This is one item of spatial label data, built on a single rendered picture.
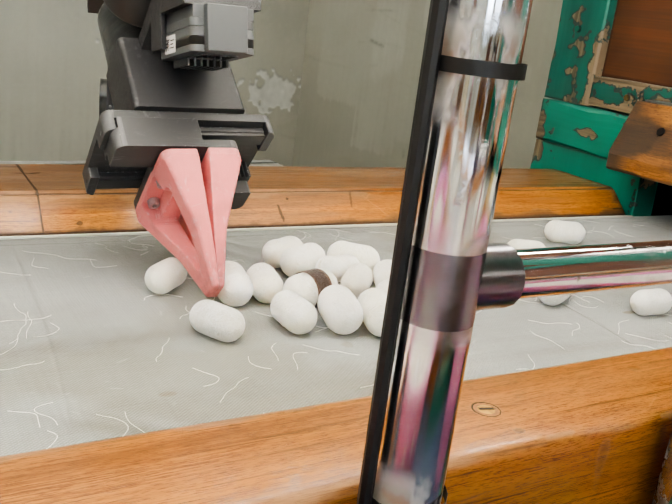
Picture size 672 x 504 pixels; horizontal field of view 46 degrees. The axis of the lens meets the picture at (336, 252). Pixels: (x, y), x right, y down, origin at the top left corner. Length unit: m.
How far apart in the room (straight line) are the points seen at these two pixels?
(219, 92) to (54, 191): 0.17
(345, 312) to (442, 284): 0.21
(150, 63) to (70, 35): 2.10
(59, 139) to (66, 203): 2.02
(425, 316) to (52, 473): 0.12
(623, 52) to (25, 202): 0.63
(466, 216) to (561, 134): 0.75
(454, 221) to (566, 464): 0.15
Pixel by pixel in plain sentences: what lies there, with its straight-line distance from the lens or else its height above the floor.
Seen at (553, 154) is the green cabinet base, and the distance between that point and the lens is 0.97.
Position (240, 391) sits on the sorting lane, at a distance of 0.37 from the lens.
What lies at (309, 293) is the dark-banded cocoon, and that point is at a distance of 0.45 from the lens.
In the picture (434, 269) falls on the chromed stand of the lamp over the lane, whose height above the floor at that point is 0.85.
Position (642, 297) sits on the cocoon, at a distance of 0.56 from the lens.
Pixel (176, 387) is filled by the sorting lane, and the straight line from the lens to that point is 0.37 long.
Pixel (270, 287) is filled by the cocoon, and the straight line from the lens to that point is 0.46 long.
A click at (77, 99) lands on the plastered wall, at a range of 2.60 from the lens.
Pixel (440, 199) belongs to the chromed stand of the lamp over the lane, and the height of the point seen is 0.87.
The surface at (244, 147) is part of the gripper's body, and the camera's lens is 0.50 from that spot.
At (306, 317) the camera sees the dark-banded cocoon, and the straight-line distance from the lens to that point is 0.42.
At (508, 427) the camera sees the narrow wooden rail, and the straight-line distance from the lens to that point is 0.32.
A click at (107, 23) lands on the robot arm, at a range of 0.54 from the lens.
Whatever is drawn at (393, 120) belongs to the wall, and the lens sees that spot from 2.48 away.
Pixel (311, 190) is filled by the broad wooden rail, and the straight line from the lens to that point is 0.66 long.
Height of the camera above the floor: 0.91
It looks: 17 degrees down
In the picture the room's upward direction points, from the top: 7 degrees clockwise
